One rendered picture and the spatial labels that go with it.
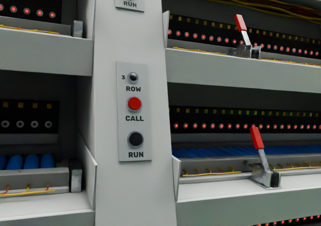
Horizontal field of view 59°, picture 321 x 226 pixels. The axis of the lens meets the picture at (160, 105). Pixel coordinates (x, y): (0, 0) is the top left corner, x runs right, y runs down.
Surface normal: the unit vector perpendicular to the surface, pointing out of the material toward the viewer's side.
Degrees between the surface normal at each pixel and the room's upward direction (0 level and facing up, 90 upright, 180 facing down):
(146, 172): 90
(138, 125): 90
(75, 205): 22
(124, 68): 90
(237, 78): 112
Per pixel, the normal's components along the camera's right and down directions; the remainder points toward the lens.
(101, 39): 0.37, -0.25
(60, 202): 0.08, -0.99
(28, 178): 0.37, 0.13
